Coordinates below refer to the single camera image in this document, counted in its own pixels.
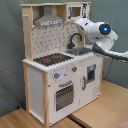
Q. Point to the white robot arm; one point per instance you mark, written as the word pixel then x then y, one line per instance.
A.
pixel 103 37

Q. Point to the wooden toy kitchen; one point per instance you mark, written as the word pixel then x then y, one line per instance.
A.
pixel 40 84

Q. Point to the right red stove knob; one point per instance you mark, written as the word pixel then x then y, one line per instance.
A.
pixel 74 69

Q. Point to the red stove knob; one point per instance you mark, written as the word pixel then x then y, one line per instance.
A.
pixel 74 69
pixel 56 75

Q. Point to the black toy stovetop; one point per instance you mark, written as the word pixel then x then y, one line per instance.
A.
pixel 52 59

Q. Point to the left red stove knob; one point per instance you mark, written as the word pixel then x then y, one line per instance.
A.
pixel 56 75

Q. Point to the grey toy sink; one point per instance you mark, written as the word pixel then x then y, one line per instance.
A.
pixel 78 51

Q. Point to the black toy faucet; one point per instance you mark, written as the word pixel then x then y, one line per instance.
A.
pixel 74 39

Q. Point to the grey water dispenser panel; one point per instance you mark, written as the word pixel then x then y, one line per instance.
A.
pixel 91 73

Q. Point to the toy oven door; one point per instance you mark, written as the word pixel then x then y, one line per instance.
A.
pixel 64 96

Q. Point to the grey range hood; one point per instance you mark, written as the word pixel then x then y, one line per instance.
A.
pixel 48 18

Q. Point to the toy microwave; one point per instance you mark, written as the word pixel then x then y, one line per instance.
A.
pixel 75 11

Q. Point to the grey fabric backdrop curtain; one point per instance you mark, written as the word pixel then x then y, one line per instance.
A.
pixel 12 92

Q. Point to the grey cabinet door handle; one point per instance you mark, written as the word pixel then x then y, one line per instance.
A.
pixel 84 83

